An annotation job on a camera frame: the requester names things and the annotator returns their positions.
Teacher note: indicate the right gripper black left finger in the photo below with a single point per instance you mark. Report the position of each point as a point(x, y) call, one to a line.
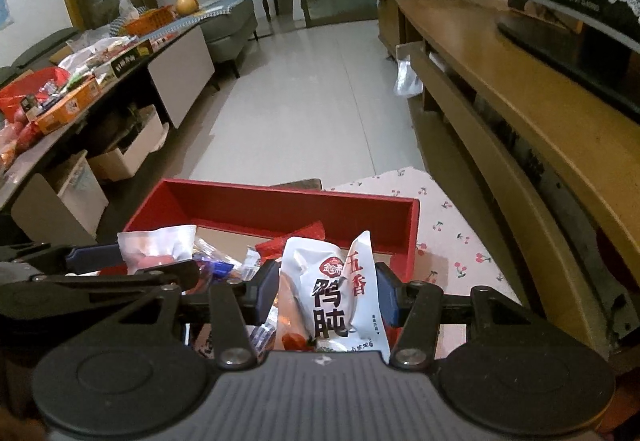
point(248, 300)

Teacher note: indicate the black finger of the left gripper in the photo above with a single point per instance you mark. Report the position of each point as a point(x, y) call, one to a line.
point(183, 274)
point(94, 258)

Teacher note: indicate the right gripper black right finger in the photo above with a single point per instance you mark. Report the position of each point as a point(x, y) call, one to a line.
point(415, 308)

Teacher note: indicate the white red snack packet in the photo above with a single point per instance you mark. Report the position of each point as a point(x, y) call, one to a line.
point(228, 336)

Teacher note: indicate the vacuum packed pink sausages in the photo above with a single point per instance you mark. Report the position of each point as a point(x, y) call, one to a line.
point(147, 249)

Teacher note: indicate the white chicken gizzard packet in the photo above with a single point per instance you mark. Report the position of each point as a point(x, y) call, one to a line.
point(328, 299)

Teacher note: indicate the blue snack packet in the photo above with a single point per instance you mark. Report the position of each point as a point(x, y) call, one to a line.
point(214, 266)

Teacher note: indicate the cherry print tablecloth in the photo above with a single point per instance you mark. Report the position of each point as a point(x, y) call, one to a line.
point(449, 253)

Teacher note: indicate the long grey side table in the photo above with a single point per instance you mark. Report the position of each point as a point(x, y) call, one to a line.
point(50, 193)

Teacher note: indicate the red cardboard box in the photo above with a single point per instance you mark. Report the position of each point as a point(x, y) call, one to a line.
point(271, 212)

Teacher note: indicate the white storage box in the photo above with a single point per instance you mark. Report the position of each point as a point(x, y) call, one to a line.
point(123, 160)

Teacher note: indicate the orange snack box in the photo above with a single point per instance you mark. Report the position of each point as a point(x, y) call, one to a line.
point(69, 107)

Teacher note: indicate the red plastic basin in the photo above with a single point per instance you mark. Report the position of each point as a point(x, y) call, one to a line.
point(33, 83)

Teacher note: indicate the wooden tv cabinet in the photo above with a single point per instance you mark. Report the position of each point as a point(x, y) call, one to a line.
point(561, 166)

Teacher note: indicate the white plastic bag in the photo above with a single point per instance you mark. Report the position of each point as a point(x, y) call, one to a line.
point(407, 83)

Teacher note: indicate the grey sofa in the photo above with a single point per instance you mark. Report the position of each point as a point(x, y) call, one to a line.
point(227, 32)

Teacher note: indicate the orange basket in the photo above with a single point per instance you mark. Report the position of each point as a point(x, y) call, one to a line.
point(150, 21)

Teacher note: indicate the yellow pomelo fruit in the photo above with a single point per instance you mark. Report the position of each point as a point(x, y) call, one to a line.
point(185, 8)

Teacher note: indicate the black television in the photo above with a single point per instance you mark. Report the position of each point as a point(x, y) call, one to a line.
point(593, 42)

